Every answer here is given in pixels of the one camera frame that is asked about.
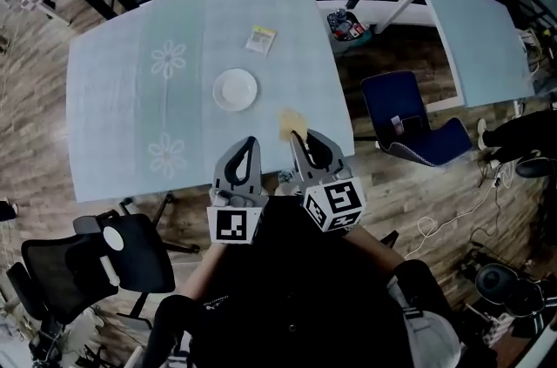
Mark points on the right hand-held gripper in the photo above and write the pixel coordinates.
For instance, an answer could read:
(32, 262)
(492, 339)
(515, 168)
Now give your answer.
(339, 203)

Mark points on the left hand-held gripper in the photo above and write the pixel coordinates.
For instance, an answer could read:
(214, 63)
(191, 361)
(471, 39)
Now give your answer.
(232, 225)

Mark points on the yellow sponge piece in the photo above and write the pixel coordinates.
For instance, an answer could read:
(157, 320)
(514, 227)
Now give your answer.
(291, 122)

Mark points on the white plate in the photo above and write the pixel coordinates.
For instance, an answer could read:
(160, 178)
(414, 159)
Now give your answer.
(235, 90)

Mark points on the person's left forearm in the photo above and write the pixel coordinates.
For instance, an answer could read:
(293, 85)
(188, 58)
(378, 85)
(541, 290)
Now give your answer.
(202, 270)

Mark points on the grey shoulder bag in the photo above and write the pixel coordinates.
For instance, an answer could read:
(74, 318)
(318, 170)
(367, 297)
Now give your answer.
(431, 340)

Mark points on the person's right forearm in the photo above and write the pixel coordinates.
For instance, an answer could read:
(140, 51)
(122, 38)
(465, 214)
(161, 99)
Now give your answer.
(374, 249)

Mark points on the small pink packet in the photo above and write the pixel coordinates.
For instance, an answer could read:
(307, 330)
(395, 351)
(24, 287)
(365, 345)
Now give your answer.
(396, 125)

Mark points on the blue chair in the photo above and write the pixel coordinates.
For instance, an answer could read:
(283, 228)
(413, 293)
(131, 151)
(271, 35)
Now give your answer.
(391, 96)

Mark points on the black phone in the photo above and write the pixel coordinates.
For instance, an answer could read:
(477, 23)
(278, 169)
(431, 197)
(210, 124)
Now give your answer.
(412, 125)

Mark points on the black office chair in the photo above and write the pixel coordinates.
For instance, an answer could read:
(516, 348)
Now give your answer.
(143, 257)

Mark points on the person's black shirt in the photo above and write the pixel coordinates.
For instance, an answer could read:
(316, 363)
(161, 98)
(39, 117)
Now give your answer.
(296, 292)

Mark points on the clear packet with yellow label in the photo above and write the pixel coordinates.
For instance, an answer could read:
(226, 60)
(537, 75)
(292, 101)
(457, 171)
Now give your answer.
(260, 40)

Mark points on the bin with bottles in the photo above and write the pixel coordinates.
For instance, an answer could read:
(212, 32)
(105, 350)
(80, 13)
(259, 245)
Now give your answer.
(348, 27)

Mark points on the light blue flowered tablecloth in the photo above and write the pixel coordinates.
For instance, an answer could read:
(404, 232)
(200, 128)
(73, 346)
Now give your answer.
(122, 96)

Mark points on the light blue topped white table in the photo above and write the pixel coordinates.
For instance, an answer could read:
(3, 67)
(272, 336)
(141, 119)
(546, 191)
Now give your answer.
(478, 44)

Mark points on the black striped backpack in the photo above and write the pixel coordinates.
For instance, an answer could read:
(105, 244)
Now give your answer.
(500, 283)

